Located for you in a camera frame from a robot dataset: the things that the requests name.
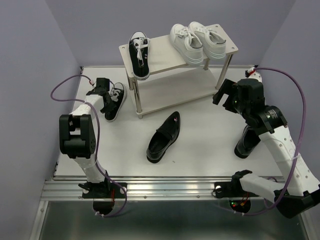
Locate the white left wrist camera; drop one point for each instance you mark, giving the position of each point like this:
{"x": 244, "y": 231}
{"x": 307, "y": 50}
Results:
{"x": 102, "y": 83}

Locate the black leather loafer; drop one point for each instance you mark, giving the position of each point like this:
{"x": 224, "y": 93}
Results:
{"x": 247, "y": 143}
{"x": 163, "y": 138}

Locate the white sneaker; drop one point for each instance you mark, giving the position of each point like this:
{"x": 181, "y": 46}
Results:
{"x": 214, "y": 45}
{"x": 187, "y": 44}

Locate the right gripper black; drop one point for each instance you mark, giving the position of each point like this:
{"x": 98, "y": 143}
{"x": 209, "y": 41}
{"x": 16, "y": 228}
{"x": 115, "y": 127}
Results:
{"x": 227, "y": 85}

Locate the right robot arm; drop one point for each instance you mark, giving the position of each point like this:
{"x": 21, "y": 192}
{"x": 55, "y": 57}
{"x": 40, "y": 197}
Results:
{"x": 267, "y": 124}

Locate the white sneaker on shelf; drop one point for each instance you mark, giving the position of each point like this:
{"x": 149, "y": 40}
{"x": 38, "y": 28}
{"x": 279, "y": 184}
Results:
{"x": 214, "y": 45}

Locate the black leather loafer centre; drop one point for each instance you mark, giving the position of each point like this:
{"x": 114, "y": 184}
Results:
{"x": 163, "y": 138}

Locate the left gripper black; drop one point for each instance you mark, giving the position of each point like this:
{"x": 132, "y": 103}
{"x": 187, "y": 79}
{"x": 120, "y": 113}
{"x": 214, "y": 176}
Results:
{"x": 108, "y": 108}

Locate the black canvas sneaker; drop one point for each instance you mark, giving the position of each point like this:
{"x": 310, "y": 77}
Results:
{"x": 118, "y": 94}
{"x": 138, "y": 48}

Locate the black leather loafer right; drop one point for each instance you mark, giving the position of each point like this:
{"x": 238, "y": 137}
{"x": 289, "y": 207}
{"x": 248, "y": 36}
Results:
{"x": 247, "y": 143}

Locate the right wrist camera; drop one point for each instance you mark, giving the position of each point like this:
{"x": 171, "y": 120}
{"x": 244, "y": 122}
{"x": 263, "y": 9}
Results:
{"x": 251, "y": 73}

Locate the beige two-tier shoe shelf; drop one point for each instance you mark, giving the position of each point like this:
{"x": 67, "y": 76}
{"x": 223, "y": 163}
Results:
{"x": 171, "y": 81}

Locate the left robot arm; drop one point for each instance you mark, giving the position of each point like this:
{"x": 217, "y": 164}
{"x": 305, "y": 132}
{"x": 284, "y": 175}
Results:
{"x": 80, "y": 141}

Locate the aluminium mounting rail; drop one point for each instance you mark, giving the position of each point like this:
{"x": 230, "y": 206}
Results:
{"x": 139, "y": 188}

